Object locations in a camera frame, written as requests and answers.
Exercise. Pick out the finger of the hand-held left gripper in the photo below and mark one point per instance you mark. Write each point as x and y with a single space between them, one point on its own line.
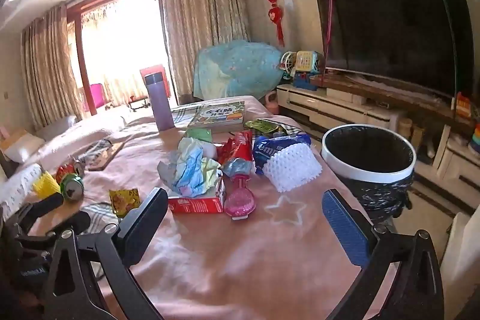
47 204
77 220

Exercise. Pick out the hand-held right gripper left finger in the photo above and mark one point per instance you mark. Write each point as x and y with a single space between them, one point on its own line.
144 222

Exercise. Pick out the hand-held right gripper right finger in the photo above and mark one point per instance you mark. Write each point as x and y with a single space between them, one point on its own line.
348 230

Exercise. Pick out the white round bowl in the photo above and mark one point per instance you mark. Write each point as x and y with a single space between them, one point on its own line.
375 192

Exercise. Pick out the blue plastic bag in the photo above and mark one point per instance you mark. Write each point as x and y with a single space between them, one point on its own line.
270 151

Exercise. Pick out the yellow plastic object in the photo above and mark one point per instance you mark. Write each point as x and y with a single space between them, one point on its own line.
47 183

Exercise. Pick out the green drink can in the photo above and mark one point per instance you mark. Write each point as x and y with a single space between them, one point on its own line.
71 187

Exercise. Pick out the yellow snack packet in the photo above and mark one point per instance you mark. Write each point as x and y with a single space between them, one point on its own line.
123 200

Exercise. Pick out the red crumpled wrapper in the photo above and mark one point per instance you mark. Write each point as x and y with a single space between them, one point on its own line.
63 170

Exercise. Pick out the red cardboard box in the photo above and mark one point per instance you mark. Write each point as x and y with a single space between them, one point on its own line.
195 205

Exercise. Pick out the white cushion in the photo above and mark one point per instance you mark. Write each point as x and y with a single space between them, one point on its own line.
18 149

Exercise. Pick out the crumpled paper wad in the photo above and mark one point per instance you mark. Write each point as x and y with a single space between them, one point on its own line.
187 170

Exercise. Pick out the wooden picture board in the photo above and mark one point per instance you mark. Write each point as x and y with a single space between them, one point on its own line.
105 153

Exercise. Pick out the white covered sofa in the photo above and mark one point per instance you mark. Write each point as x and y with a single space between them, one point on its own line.
75 132

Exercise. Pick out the white foam fruit net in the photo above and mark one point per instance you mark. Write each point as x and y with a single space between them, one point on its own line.
292 170

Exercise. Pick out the pink glitter bottle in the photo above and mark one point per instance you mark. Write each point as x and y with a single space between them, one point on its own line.
240 202

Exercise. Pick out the green carton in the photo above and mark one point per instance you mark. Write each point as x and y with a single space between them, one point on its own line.
198 134

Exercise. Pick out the plaid cloth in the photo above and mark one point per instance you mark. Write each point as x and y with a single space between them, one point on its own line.
182 114

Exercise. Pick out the red snack bag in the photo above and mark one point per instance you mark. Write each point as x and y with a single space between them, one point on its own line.
236 149

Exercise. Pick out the beige jar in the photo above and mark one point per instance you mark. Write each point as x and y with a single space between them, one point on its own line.
405 125

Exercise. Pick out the black metal stand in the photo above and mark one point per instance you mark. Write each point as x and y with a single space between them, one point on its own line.
137 103

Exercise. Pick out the pink chair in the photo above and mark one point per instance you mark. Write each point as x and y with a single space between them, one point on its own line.
96 95

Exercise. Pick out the white television cabinet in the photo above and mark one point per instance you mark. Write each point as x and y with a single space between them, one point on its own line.
337 110

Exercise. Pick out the purple thermos bottle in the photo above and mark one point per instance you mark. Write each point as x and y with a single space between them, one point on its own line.
161 102

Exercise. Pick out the beige patterned curtain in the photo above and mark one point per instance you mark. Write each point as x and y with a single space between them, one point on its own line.
195 24
48 72

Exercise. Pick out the green snack wrapper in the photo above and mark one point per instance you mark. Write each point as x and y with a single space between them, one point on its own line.
262 125

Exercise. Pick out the red chair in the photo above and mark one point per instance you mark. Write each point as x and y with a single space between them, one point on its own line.
150 69

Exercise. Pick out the rainbow stacking toy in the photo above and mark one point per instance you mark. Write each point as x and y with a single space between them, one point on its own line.
476 140

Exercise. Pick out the blue toy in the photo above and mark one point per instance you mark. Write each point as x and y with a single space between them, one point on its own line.
302 80

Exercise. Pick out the red yellow toy box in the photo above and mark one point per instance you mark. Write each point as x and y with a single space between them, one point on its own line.
465 106

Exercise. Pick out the colourful plastic toy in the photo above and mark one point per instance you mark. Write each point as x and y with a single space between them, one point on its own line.
307 61

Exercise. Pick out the white fan toy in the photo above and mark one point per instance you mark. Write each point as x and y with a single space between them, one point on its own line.
288 62

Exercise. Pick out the black television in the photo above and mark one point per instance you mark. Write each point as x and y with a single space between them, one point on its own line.
393 31

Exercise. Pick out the pink rod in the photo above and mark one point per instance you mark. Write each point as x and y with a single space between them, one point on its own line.
329 24

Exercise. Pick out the red wooden door frame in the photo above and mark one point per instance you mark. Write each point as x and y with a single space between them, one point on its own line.
85 72

